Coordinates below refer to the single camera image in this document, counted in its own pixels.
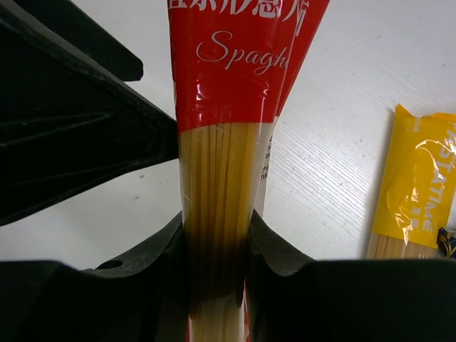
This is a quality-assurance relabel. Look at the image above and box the red spaghetti bag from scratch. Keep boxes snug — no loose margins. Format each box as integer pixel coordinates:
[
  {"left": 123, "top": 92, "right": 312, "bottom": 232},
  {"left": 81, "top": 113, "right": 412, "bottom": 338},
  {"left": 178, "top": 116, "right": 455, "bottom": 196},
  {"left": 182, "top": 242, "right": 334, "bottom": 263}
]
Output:
[{"left": 167, "top": 1, "right": 328, "bottom": 341}]

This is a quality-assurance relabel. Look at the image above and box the blue patterned spaghetti bag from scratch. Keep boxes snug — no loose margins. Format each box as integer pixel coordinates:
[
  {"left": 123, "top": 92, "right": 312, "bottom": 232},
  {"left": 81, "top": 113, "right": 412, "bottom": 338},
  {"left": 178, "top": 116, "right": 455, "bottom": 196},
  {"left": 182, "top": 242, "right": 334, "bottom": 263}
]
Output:
[{"left": 437, "top": 228, "right": 455, "bottom": 259}]

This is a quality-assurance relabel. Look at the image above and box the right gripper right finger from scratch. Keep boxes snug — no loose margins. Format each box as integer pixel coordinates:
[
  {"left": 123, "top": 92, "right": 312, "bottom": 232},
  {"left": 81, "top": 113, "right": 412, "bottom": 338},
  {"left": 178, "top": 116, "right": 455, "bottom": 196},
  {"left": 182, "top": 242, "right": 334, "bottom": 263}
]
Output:
[{"left": 246, "top": 214, "right": 455, "bottom": 341}]

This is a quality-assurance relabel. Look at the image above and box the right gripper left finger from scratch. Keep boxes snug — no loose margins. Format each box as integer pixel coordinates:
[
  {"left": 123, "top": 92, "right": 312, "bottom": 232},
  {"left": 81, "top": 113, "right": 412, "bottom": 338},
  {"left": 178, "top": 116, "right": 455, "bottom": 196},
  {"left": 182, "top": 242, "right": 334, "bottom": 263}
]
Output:
[{"left": 1, "top": 216, "right": 188, "bottom": 341}]

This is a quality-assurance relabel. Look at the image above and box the yellow spaghetti bag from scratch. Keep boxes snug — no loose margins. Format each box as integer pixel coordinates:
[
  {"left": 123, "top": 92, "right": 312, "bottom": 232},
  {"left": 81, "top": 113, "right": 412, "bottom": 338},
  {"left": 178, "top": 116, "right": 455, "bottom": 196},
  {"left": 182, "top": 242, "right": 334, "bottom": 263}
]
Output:
[{"left": 366, "top": 105, "right": 455, "bottom": 259}]

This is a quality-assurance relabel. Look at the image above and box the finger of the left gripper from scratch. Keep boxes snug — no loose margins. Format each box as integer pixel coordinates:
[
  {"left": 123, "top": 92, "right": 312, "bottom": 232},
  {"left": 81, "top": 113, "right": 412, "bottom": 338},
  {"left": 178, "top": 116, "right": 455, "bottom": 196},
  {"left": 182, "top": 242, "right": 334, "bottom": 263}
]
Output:
[{"left": 1, "top": 1, "right": 177, "bottom": 225}]

